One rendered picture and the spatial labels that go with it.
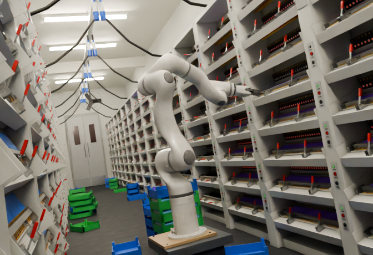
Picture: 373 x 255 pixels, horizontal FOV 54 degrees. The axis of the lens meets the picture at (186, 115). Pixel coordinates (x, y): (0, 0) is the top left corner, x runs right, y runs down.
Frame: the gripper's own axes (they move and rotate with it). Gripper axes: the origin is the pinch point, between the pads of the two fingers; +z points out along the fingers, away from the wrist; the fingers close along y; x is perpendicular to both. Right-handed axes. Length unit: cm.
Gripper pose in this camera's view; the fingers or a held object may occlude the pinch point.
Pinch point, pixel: (256, 92)
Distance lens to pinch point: 221.4
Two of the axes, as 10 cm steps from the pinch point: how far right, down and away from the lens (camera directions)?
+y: 3.0, -1.3, -9.5
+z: 9.5, 0.8, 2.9
